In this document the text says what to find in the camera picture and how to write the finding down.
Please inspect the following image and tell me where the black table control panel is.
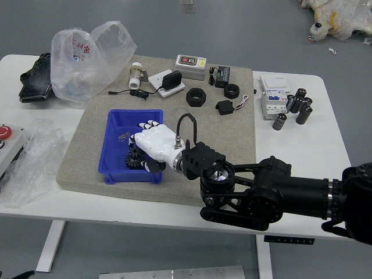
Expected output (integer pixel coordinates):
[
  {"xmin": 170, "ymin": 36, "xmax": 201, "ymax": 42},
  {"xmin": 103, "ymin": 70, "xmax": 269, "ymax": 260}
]
[{"xmin": 263, "ymin": 236, "xmax": 316, "ymax": 245}]

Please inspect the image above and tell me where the black module with thin wires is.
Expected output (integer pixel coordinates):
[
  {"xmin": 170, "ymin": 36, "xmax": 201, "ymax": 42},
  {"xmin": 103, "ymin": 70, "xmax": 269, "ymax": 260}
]
[{"xmin": 215, "ymin": 94, "xmax": 251, "ymax": 116}]

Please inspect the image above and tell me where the black pouch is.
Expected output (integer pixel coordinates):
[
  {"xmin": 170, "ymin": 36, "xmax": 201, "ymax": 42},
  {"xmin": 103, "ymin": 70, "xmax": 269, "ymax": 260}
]
[{"xmin": 19, "ymin": 52, "xmax": 55, "ymax": 103}]

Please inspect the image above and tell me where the white table leg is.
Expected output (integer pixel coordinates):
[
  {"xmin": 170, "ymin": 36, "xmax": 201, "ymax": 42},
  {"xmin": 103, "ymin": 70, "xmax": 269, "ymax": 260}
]
[
  {"xmin": 35, "ymin": 220, "xmax": 67, "ymax": 273},
  {"xmin": 255, "ymin": 234, "xmax": 274, "ymax": 279}
]

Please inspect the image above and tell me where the black adapter cable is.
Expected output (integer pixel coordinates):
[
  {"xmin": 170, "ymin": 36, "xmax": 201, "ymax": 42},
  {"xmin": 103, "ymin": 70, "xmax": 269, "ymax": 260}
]
[{"xmin": 105, "ymin": 87, "xmax": 163, "ymax": 101}]

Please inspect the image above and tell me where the grey push-button switch box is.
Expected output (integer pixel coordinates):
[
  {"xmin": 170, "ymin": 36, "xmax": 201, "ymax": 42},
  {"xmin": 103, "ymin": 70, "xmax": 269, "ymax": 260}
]
[{"xmin": 174, "ymin": 54, "xmax": 208, "ymax": 81}]

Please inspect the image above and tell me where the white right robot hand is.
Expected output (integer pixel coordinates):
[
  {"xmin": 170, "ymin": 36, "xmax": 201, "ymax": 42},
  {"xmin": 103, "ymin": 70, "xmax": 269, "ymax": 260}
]
[{"xmin": 127, "ymin": 120, "xmax": 183, "ymax": 174}]

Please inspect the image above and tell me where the grey-brown mat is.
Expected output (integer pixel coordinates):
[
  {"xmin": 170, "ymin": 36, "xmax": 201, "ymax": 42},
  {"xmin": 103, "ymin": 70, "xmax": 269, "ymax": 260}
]
[{"xmin": 55, "ymin": 55, "xmax": 258, "ymax": 213}]

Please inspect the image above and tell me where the grey emergency stop box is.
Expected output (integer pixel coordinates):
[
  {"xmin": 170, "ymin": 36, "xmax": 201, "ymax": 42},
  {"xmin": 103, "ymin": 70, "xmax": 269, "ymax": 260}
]
[{"xmin": 0, "ymin": 124, "xmax": 26, "ymax": 178}]

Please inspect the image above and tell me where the white circuit breaker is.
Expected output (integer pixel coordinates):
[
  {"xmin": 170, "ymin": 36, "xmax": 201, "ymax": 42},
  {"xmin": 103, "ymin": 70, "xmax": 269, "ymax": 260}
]
[{"xmin": 259, "ymin": 87, "xmax": 289, "ymax": 121}]

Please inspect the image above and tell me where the black power adapter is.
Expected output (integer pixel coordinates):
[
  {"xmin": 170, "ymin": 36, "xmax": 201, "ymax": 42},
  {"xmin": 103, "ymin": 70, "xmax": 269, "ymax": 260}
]
[{"xmin": 161, "ymin": 70, "xmax": 183, "ymax": 90}]

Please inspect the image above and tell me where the blue plastic box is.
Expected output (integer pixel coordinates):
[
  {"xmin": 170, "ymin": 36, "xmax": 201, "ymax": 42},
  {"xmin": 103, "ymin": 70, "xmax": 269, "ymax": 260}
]
[{"xmin": 98, "ymin": 109, "xmax": 165, "ymax": 185}]

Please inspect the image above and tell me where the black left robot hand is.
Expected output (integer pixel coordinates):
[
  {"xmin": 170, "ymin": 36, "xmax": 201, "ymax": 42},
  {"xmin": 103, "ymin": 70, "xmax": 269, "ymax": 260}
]
[{"xmin": 0, "ymin": 270, "xmax": 35, "ymax": 279}]

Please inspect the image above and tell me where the white pipe valve with brass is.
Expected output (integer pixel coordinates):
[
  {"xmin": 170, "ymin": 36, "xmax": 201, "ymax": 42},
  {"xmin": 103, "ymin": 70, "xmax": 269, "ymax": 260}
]
[{"xmin": 128, "ymin": 62, "xmax": 148, "ymax": 90}]

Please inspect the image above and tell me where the clear plastic bag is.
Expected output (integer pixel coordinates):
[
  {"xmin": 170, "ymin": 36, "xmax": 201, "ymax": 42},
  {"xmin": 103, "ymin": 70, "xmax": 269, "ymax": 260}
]
[{"xmin": 0, "ymin": 118, "xmax": 65, "ymax": 209}]

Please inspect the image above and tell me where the big black hex nut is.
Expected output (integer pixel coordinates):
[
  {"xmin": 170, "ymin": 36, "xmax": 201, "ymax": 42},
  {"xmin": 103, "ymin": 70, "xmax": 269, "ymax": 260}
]
[{"xmin": 185, "ymin": 88, "xmax": 208, "ymax": 108}]

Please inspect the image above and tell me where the black module with green label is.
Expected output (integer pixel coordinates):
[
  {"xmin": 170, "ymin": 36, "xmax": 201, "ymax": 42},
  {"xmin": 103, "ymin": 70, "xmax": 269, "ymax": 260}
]
[{"xmin": 208, "ymin": 66, "xmax": 232, "ymax": 87}]

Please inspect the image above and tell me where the big black gear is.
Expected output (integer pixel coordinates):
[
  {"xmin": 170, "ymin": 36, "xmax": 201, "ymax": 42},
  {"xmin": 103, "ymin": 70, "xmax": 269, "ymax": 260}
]
[{"xmin": 124, "ymin": 153, "xmax": 148, "ymax": 170}]

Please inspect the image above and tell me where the white plastic bag red print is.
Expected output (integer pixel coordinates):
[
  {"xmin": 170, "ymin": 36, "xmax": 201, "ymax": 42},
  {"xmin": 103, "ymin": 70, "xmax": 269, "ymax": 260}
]
[{"xmin": 51, "ymin": 20, "xmax": 138, "ymax": 109}]

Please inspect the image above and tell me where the white wall switch plate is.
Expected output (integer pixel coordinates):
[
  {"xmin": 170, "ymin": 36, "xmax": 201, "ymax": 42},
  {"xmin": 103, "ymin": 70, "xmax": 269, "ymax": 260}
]
[{"xmin": 260, "ymin": 76, "xmax": 288, "ymax": 91}]

